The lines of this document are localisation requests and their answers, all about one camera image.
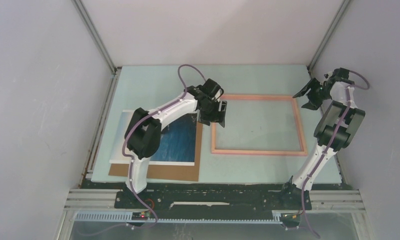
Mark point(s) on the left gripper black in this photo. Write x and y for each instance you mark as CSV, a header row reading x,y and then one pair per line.
x,y
217,115

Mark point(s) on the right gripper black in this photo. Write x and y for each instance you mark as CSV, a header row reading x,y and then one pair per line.
x,y
313,104

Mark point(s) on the pink wooden picture frame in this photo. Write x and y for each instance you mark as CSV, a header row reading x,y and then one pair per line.
x,y
270,98

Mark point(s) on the landscape photo print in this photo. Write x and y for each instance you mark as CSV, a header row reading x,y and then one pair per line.
x,y
177,144

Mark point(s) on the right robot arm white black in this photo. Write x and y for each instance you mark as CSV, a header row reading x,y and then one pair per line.
x,y
335,130

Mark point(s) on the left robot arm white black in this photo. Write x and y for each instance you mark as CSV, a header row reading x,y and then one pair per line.
x,y
143,134

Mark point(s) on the brown backing board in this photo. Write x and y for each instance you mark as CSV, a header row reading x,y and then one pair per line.
x,y
188,173

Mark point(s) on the small circuit board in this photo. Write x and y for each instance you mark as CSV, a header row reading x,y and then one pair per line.
x,y
140,216

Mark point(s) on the right corner metal post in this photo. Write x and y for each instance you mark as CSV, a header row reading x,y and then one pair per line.
x,y
341,11

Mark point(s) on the corner metal post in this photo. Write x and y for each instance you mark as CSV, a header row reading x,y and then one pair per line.
x,y
92,30
341,11

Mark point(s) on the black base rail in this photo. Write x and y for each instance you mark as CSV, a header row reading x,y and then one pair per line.
x,y
206,201

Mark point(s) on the aluminium frame rails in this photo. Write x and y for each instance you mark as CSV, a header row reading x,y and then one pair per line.
x,y
323,200

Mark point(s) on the left corner metal post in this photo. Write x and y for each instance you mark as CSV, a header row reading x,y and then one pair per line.
x,y
92,30

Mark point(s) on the white cable duct strip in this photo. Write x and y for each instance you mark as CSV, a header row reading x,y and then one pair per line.
x,y
126,217

